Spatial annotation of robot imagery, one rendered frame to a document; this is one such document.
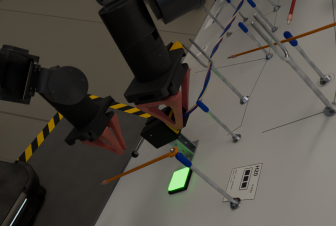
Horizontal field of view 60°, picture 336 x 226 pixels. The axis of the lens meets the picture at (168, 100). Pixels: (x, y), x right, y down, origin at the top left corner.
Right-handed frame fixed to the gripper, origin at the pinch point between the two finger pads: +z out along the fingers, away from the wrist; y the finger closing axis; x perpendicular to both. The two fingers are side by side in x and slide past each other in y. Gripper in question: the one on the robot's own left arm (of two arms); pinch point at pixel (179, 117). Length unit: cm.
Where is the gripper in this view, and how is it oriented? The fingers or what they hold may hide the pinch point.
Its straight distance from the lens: 45.9
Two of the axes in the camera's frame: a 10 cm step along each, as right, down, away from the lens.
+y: 2.8, -6.3, 7.2
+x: -8.7, 1.5, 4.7
